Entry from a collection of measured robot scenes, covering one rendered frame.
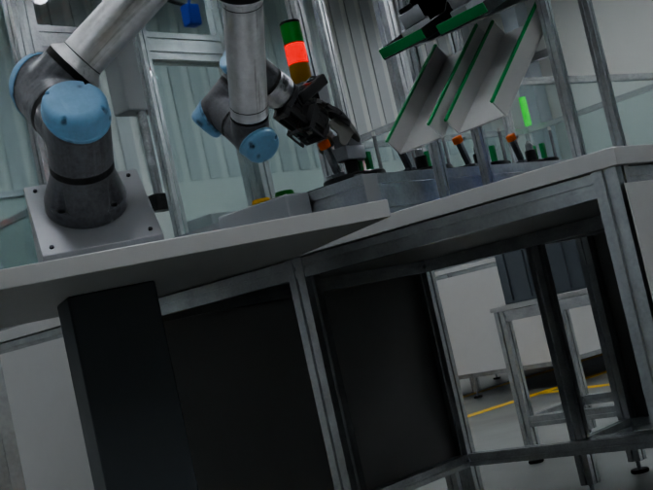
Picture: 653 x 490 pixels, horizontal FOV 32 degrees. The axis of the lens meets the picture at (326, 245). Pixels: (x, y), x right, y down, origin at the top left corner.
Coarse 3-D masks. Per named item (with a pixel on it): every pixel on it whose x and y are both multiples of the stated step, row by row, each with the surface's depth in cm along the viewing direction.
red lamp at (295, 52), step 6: (294, 42) 275; (300, 42) 276; (288, 48) 276; (294, 48) 275; (300, 48) 275; (288, 54) 276; (294, 54) 275; (300, 54) 275; (306, 54) 276; (288, 60) 276; (294, 60) 275; (300, 60) 275; (306, 60) 276
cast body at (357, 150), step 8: (336, 136) 253; (360, 136) 254; (336, 144) 253; (352, 144) 252; (360, 144) 254; (336, 152) 252; (344, 152) 250; (352, 152) 251; (360, 152) 253; (336, 160) 252; (344, 160) 252
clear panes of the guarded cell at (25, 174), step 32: (0, 0) 301; (32, 0) 366; (64, 0) 375; (96, 0) 385; (0, 32) 303; (0, 64) 304; (320, 64) 392; (0, 96) 305; (0, 128) 307; (128, 128) 383; (0, 160) 308; (32, 160) 298; (128, 160) 380; (0, 192) 309; (0, 224) 311; (160, 224) 385; (0, 256) 312; (32, 256) 302
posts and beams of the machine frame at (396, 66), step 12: (372, 0) 380; (384, 0) 378; (384, 12) 378; (384, 24) 378; (396, 24) 380; (384, 36) 379; (396, 36) 379; (396, 60) 376; (396, 72) 377; (396, 84) 378; (408, 84) 378; (396, 96) 378; (396, 108) 378; (408, 156) 377
